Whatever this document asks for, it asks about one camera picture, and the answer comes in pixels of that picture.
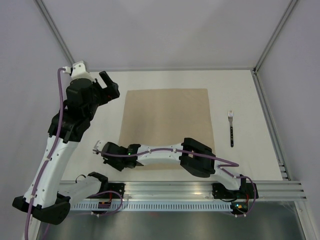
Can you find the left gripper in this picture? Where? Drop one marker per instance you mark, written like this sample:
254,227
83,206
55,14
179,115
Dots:
109,93

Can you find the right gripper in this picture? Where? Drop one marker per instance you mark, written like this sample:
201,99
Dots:
119,167

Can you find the beige cloth napkin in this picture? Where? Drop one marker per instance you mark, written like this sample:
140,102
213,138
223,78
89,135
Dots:
162,117

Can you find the black-handled fork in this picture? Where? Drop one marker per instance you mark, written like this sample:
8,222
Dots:
231,129

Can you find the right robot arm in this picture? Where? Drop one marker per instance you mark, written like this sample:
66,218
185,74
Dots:
193,156

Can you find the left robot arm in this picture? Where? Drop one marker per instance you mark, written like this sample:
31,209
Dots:
43,200

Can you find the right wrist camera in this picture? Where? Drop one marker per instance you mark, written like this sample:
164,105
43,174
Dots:
98,147

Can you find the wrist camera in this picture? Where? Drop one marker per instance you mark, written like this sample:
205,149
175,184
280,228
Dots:
98,147
78,71

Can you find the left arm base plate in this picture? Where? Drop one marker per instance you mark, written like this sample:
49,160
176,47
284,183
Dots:
116,187

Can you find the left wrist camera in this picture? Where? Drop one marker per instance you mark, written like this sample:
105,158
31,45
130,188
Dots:
78,71

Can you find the white slotted cable duct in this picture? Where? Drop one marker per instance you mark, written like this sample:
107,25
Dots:
153,206

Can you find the left aluminium frame post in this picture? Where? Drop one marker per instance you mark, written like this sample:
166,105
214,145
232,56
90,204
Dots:
40,4

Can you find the aluminium frame post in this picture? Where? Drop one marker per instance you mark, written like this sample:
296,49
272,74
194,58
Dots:
275,34
40,4

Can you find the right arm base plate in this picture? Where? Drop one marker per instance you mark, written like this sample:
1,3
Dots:
247,191

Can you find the aluminium front rail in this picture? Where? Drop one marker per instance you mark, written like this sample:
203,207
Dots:
268,191

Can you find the aluminium rail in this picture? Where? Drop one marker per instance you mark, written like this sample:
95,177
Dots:
268,191
280,156

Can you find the right side aluminium rail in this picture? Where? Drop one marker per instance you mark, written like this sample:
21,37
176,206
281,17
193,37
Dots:
280,156

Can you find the right aluminium frame post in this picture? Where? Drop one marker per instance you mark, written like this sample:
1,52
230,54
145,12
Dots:
275,34

